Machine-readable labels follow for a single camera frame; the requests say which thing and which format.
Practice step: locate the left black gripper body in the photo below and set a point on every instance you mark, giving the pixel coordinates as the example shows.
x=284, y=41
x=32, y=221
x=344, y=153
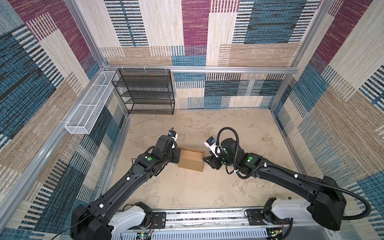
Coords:
x=175, y=156

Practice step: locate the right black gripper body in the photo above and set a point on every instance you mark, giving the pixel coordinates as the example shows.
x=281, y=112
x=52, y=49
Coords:
x=217, y=162

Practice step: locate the brown cardboard box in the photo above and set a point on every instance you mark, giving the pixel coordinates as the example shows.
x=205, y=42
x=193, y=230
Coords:
x=191, y=159

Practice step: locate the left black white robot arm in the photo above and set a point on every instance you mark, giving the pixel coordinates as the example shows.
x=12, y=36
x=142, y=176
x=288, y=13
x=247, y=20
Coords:
x=94, y=222

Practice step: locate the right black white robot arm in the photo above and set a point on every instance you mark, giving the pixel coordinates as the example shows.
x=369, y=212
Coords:
x=323, y=200

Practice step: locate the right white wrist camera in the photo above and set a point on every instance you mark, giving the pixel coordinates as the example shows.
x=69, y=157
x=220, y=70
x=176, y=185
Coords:
x=214, y=147

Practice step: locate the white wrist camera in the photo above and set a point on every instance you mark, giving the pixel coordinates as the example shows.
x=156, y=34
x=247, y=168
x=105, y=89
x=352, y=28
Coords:
x=173, y=134
x=214, y=147

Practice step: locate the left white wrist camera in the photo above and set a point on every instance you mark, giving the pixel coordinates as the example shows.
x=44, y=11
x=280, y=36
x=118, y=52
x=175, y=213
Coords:
x=173, y=134

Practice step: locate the aluminium front rail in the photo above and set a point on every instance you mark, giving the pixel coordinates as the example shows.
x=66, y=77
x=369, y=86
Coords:
x=212, y=224

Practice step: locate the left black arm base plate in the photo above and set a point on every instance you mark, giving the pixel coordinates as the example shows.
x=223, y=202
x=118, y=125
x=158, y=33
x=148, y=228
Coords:
x=155, y=220

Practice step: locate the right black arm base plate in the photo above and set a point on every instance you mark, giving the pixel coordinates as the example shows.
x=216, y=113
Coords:
x=256, y=217

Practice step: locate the black wire shelf rack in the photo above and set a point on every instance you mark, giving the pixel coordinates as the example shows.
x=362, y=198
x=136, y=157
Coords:
x=145, y=91

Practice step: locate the white wire mesh basket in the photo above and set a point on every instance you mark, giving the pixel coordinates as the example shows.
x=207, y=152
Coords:
x=86, y=114

